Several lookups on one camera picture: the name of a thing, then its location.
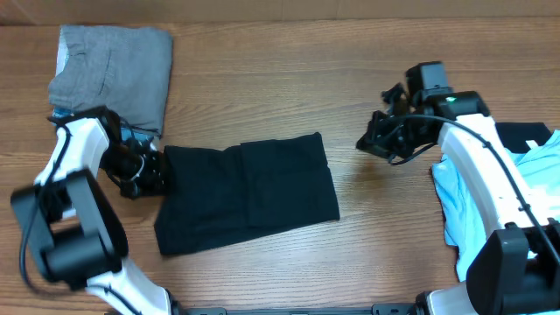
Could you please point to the folded blue jeans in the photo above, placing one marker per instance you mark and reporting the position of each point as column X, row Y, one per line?
column 131, row 135

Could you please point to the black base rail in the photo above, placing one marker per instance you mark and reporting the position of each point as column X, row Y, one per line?
column 302, row 311

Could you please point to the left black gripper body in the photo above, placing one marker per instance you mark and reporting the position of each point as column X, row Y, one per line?
column 139, row 178

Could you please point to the folded black garment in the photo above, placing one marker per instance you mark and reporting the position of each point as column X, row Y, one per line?
column 521, row 137

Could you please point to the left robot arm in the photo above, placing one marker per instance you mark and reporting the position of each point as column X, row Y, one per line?
column 68, row 226

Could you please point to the black t-shirt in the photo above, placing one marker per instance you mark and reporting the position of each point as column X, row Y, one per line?
column 222, row 197

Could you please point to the folded grey shorts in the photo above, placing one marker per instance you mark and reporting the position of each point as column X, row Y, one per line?
column 124, row 69

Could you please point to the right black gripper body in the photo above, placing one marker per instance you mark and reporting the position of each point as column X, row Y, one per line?
column 376, row 132

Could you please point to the light blue t-shirt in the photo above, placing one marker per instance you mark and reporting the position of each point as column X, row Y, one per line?
column 463, row 226

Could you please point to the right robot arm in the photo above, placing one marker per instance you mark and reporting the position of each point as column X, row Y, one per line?
column 517, row 270

